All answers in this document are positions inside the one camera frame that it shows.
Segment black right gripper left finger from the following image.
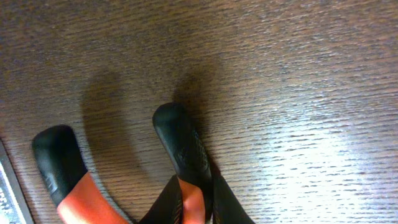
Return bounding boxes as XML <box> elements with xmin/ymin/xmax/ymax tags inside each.
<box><xmin>139</xmin><ymin>175</ymin><xmax>183</xmax><ymax>224</ymax></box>

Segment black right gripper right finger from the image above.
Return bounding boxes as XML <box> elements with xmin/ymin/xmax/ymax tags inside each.
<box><xmin>213</xmin><ymin>175</ymin><xmax>254</xmax><ymax>224</ymax></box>

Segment silver adjustable wrench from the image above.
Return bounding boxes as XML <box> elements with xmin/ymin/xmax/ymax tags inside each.
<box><xmin>1</xmin><ymin>142</ymin><xmax>35</xmax><ymax>224</ymax></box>

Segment orange black needle-nose pliers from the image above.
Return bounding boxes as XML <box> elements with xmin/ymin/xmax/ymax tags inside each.
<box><xmin>32</xmin><ymin>103</ymin><xmax>213</xmax><ymax>223</ymax></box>

